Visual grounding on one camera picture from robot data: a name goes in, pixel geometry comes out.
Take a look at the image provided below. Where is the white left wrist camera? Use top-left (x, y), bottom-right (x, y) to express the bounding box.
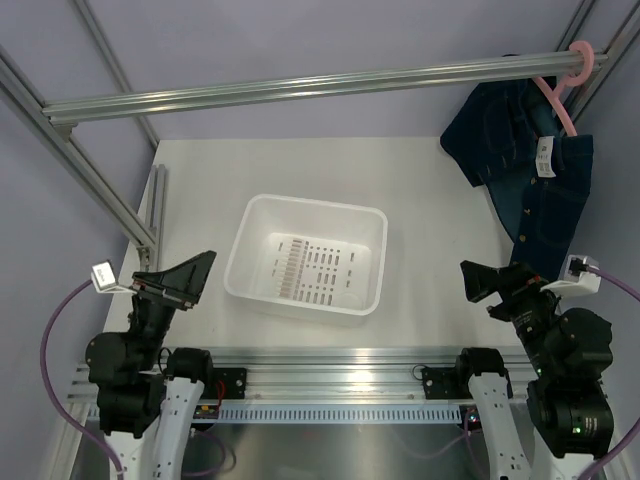
top-left (90, 260), bottom-right (134, 295)

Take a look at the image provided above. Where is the white slotted cable duct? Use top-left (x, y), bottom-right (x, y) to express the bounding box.
top-left (218, 404), bottom-right (463, 424)

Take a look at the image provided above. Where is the horizontal aluminium hanging rail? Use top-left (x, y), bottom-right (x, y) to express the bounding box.
top-left (43, 51), bottom-right (585, 125)

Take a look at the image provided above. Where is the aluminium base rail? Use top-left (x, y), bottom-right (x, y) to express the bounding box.
top-left (67, 347), bottom-right (609, 414)

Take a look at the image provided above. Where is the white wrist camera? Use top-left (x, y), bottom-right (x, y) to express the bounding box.
top-left (541, 255), bottom-right (601, 298)
top-left (90, 260), bottom-right (134, 295)

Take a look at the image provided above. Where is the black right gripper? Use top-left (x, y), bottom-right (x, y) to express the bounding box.
top-left (463, 258), bottom-right (571, 377)

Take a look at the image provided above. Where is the dark blue denim skirt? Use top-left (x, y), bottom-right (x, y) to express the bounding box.
top-left (440, 79), bottom-right (594, 281)

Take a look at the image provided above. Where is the left aluminium frame strut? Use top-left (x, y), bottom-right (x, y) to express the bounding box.
top-left (0, 0), bottom-right (174, 266)

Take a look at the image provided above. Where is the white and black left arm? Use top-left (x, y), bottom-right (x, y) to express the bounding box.
top-left (85, 250), bottom-right (216, 479)

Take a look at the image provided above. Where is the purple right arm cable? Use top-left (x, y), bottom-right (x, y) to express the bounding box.
top-left (574, 265), bottom-right (640, 480)

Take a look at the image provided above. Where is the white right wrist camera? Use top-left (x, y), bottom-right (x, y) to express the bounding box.
top-left (541, 255), bottom-right (601, 298)

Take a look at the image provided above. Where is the aluminium frame strut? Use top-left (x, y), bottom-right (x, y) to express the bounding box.
top-left (0, 0), bottom-right (174, 266)
top-left (556, 1), bottom-right (639, 123)

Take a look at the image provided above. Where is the white plastic bin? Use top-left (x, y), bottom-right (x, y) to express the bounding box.
top-left (223, 194), bottom-right (388, 327)

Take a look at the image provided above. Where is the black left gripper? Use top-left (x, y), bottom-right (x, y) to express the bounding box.
top-left (129, 249), bottom-right (215, 371)

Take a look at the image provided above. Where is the pink plastic hanger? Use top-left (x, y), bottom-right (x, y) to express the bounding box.
top-left (533, 40), bottom-right (595, 137)

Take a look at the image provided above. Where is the right aluminium frame strut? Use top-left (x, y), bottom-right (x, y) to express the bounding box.
top-left (556, 1), bottom-right (639, 123)

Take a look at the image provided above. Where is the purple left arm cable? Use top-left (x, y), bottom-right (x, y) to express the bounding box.
top-left (39, 278), bottom-right (126, 476)

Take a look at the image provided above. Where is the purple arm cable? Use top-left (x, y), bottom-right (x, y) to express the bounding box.
top-left (574, 265), bottom-right (640, 480)
top-left (39, 278), bottom-right (126, 476)

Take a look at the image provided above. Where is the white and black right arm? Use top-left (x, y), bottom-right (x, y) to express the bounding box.
top-left (453, 258), bottom-right (614, 479)

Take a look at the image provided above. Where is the white paper garment tag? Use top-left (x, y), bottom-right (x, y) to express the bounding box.
top-left (535, 136), bottom-right (556, 178)

